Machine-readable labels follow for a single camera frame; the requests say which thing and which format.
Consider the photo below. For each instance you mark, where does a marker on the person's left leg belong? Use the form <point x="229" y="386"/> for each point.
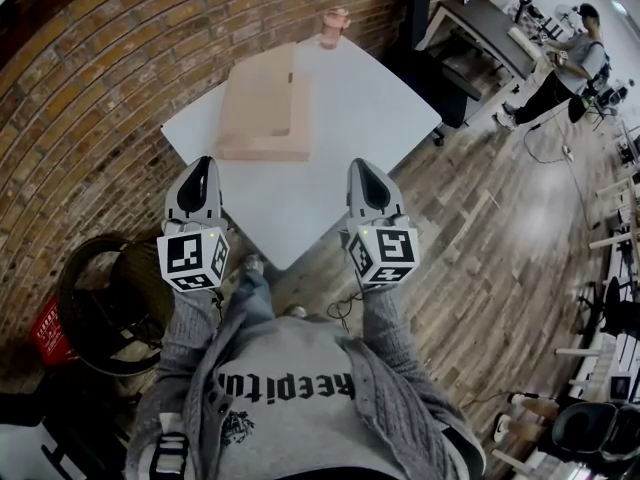
<point x="255" y="298"/>

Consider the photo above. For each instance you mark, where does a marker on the dark-topped desk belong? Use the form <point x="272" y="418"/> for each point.
<point x="480" y="23"/>

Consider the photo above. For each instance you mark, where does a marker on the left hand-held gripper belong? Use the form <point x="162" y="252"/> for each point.
<point x="187" y="255"/>

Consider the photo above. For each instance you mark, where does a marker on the person's left forearm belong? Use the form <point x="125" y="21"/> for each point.
<point x="187" y="328"/>

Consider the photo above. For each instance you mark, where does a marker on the black round basket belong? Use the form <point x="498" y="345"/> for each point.
<point x="75" y="288"/>

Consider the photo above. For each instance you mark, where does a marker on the person's right shoe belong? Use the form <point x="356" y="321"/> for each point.
<point x="296" y="311"/>

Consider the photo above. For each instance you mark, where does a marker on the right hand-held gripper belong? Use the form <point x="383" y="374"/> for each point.
<point x="395" y="248"/>

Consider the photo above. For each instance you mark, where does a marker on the red box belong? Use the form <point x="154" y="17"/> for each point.
<point x="50" y="338"/>

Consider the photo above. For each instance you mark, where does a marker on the white cardboard box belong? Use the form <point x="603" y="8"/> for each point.
<point x="260" y="98"/>

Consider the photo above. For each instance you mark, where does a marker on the person's grey clothed torso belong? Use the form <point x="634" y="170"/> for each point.
<point x="290" y="368"/>

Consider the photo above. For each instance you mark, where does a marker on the pink cup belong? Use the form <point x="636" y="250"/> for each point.
<point x="332" y="28"/>

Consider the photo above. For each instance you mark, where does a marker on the person's right forearm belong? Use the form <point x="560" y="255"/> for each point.
<point x="385" y="328"/>

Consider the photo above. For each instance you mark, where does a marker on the white desk frame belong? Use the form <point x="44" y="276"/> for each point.
<point x="590" y="352"/>

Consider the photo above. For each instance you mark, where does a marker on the black padded chair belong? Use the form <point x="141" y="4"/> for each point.
<point x="590" y="428"/>

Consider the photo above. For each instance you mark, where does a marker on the black swivel chair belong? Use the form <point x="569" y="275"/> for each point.
<point x="607" y="303"/>

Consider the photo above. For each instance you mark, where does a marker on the dark office chair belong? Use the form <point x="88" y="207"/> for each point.
<point x="452" y="103"/>

